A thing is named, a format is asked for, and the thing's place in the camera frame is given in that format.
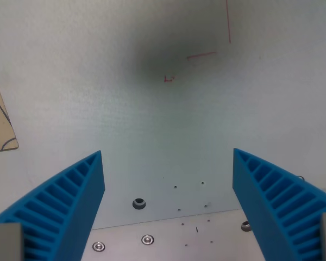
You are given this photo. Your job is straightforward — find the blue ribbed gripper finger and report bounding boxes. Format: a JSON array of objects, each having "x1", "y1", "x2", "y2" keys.
[
  {"x1": 0, "y1": 150, "x2": 106, "y2": 261},
  {"x1": 232, "y1": 147, "x2": 326, "y2": 261}
]

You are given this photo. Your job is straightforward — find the beige wooden stick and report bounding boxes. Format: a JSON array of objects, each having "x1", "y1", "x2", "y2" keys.
[{"x1": 0, "y1": 61, "x2": 19, "y2": 152}]

